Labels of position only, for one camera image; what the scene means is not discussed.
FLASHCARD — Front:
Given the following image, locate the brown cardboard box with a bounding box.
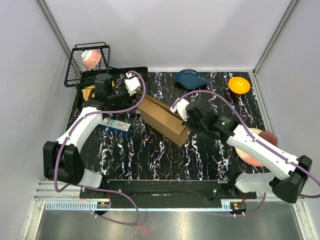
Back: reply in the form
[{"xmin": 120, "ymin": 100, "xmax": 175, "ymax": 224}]
[{"xmin": 137, "ymin": 94, "xmax": 189, "ymax": 147}]

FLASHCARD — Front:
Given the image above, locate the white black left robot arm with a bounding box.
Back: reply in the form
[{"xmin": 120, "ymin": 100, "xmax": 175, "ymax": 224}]
[{"xmin": 43, "ymin": 70, "xmax": 146, "ymax": 198}]

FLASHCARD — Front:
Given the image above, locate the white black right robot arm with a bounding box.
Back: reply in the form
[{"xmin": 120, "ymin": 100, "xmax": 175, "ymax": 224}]
[{"xmin": 177, "ymin": 99, "xmax": 312, "ymax": 204}]

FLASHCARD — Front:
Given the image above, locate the silver blue toothpaste tube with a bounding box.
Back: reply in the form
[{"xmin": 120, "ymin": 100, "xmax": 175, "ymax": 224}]
[{"xmin": 100, "ymin": 118, "xmax": 117, "ymax": 129}]

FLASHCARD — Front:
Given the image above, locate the blue white small carton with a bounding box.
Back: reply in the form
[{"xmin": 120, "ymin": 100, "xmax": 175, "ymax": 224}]
[{"xmin": 113, "ymin": 120, "xmax": 132, "ymax": 133}]

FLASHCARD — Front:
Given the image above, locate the woven bamboo tray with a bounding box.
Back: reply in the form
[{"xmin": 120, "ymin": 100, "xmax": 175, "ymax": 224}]
[{"xmin": 81, "ymin": 80, "xmax": 118, "ymax": 101}]

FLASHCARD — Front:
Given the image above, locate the dark blue leaf dish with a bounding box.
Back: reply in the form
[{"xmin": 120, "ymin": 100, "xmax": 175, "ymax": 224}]
[{"xmin": 175, "ymin": 69, "xmax": 211, "ymax": 90}]

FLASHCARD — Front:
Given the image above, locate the pink patterned ceramic bowl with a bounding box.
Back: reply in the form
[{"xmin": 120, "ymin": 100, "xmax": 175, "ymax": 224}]
[{"xmin": 81, "ymin": 49, "xmax": 102, "ymax": 71}]

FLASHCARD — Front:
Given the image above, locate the orange round bowl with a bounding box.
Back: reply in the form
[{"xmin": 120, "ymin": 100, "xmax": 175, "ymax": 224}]
[{"xmin": 228, "ymin": 76, "xmax": 251, "ymax": 95}]

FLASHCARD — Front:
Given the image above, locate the dark red cup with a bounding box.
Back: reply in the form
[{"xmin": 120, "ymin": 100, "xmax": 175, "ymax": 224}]
[{"xmin": 258, "ymin": 131, "xmax": 278, "ymax": 146}]

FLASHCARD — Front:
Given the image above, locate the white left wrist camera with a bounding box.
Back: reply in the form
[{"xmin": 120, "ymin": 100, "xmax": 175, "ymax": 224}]
[{"xmin": 124, "ymin": 72, "xmax": 142, "ymax": 96}]

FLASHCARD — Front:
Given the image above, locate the black wire dish rack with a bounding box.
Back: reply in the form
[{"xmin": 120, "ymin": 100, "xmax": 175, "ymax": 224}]
[{"xmin": 63, "ymin": 41, "xmax": 149, "ymax": 114}]

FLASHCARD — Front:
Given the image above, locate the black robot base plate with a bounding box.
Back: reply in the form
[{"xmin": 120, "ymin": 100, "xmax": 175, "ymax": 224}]
[{"xmin": 79, "ymin": 179, "xmax": 257, "ymax": 203}]

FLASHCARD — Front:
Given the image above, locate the aluminium front rail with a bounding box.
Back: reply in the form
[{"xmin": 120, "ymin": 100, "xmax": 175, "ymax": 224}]
[{"xmin": 33, "ymin": 181, "xmax": 307, "ymax": 212}]

